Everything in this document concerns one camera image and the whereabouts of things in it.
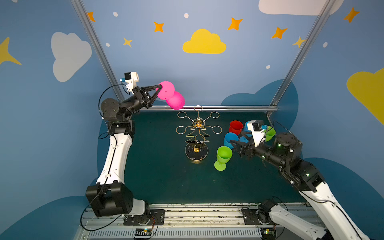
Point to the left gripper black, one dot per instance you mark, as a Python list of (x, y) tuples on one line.
[(139, 96)]

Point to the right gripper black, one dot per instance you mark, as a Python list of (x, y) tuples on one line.
[(249, 149)]

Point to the blue wine glass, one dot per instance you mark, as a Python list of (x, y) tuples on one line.
[(228, 138), (246, 129)]

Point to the green wine glass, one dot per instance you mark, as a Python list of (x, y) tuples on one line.
[(270, 133), (224, 154)]

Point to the red wine glass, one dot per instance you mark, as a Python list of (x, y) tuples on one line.
[(236, 127)]

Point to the pink wine glass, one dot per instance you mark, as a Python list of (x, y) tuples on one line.
[(173, 98)]

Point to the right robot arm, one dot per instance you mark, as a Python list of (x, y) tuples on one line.
[(310, 183)]

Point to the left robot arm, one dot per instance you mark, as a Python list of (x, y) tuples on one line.
[(109, 196)]

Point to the right circuit board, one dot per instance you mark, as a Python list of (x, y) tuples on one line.
[(268, 234)]

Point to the circuit board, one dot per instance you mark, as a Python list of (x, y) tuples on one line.
[(268, 234), (143, 233)]

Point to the left circuit board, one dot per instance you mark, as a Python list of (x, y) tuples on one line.
[(143, 233)]

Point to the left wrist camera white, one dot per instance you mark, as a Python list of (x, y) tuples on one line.
[(130, 81)]

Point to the gold wire glass rack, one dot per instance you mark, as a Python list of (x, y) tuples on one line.
[(196, 149)]

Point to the back aluminium frame bar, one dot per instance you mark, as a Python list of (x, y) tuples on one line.
[(206, 108)]

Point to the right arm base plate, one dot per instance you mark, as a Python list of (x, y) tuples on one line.
[(257, 216)]

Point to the aluminium front rail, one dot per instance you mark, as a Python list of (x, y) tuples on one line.
[(182, 222)]

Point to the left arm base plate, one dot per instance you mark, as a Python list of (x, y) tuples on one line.
[(154, 217)]

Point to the left aluminium frame post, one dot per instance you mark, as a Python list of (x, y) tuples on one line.
[(88, 26)]

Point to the aluminium frame post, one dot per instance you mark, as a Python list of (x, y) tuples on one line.
[(304, 50), (88, 26)]

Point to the right aluminium frame post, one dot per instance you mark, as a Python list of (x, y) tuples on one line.
[(304, 50)]

